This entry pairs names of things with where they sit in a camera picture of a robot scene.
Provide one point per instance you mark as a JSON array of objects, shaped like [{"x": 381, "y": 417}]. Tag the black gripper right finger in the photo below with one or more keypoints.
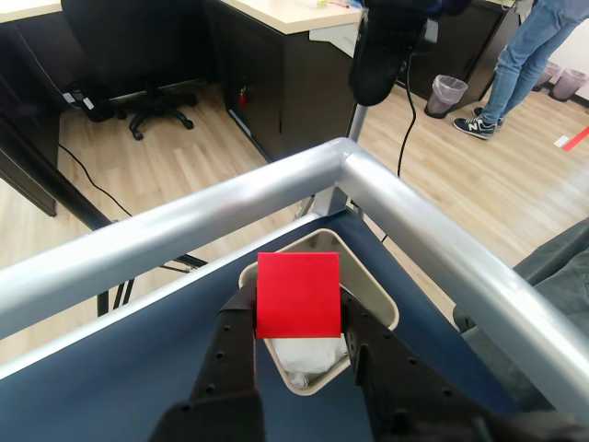
[{"x": 396, "y": 391}]

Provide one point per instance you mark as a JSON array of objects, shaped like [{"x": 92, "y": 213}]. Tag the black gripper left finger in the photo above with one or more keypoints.
[{"x": 221, "y": 368}]

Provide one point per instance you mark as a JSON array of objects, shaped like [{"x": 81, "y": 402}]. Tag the red cube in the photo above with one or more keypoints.
[{"x": 299, "y": 294}]

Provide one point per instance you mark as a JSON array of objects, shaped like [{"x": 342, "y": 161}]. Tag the beige box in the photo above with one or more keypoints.
[{"x": 368, "y": 285}]

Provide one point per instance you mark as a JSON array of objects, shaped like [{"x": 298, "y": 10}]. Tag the white paper padding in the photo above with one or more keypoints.
[{"x": 308, "y": 359}]

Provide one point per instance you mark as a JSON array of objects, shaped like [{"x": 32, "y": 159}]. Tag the black metal stand legs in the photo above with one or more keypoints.
[{"x": 119, "y": 294}]

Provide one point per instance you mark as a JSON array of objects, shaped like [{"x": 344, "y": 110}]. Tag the dark grey fabric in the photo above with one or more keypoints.
[{"x": 561, "y": 276}]

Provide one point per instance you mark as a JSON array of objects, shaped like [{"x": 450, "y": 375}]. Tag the small red fire extinguisher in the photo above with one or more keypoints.
[{"x": 242, "y": 97}]

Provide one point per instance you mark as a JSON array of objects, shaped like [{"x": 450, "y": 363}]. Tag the wood top desk, black sides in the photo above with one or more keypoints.
[
  {"x": 299, "y": 83},
  {"x": 23, "y": 115}
]

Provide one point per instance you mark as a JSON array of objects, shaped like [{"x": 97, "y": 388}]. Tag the lined waste bin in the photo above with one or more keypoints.
[
  {"x": 569, "y": 85},
  {"x": 445, "y": 94},
  {"x": 548, "y": 76}
]

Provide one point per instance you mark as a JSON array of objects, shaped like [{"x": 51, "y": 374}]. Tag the black power adapter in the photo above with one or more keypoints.
[{"x": 79, "y": 97}]

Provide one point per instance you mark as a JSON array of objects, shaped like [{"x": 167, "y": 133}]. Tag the red and white floor tape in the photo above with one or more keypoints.
[{"x": 573, "y": 140}]

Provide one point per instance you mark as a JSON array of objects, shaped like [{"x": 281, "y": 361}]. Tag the black office chair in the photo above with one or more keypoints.
[{"x": 138, "y": 46}]

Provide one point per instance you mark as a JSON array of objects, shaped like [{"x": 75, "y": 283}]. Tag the person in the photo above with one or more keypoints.
[{"x": 515, "y": 69}]

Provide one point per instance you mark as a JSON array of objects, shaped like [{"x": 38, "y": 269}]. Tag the dark office cabinet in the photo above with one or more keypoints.
[{"x": 465, "y": 41}]

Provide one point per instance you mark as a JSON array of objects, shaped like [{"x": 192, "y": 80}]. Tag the silver metal frame rail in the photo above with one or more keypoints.
[{"x": 184, "y": 221}]

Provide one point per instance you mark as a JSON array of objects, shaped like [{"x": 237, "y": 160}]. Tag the black overhead camera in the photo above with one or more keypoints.
[{"x": 377, "y": 55}]

